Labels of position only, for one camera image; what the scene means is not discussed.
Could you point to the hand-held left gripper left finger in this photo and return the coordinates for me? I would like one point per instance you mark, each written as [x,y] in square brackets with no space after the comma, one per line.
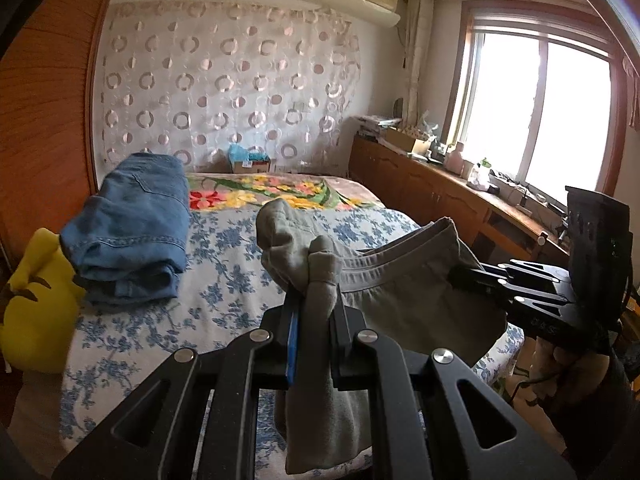
[294,350]

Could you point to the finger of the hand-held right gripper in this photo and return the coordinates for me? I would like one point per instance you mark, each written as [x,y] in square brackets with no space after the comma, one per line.
[520,294]
[535,272]

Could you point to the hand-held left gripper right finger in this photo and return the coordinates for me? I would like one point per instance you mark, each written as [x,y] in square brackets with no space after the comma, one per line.
[342,340]

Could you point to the grey-green pants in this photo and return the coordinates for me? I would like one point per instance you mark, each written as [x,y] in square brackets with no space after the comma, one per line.
[400,300]

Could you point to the person's right forearm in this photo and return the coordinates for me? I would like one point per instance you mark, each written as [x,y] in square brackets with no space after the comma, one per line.
[600,435]

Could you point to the person's right hand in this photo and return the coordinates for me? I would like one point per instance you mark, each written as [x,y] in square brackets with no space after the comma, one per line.
[547,365]

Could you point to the blue floral white blanket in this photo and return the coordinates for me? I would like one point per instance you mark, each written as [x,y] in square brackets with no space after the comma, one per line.
[225,280]

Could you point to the white plastic bag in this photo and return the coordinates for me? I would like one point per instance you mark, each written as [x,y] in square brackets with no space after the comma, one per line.
[479,175]

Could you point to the long wooden cabinet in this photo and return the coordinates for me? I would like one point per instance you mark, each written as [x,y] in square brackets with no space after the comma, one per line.
[425,195]

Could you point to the pink bottle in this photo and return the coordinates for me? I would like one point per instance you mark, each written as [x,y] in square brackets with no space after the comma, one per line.
[455,159]

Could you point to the wooden framed window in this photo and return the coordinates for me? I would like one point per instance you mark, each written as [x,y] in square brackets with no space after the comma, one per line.
[540,110]

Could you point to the pink floral bedspread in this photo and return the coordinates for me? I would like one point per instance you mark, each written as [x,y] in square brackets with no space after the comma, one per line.
[260,192]

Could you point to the open cardboard box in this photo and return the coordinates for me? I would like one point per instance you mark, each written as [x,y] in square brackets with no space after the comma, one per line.
[405,142]

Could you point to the small cardboard box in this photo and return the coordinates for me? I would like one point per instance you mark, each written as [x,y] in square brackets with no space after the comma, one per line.
[252,166]

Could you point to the folded blue jeans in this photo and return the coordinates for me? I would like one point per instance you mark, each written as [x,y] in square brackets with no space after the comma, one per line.
[135,220]

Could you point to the stack of papers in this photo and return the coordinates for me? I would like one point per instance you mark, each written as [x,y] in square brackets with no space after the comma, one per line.
[375,126]

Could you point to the beige window curtain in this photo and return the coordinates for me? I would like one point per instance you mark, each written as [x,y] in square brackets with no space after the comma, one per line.
[417,60]

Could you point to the yellow plush pillow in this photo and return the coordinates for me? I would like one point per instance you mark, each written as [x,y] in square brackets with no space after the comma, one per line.
[35,310]

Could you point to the circle patterned curtain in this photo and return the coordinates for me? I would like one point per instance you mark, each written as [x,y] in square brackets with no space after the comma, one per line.
[220,90]

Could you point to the wooden wardrobe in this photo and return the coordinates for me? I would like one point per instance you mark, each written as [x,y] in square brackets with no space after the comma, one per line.
[45,110]

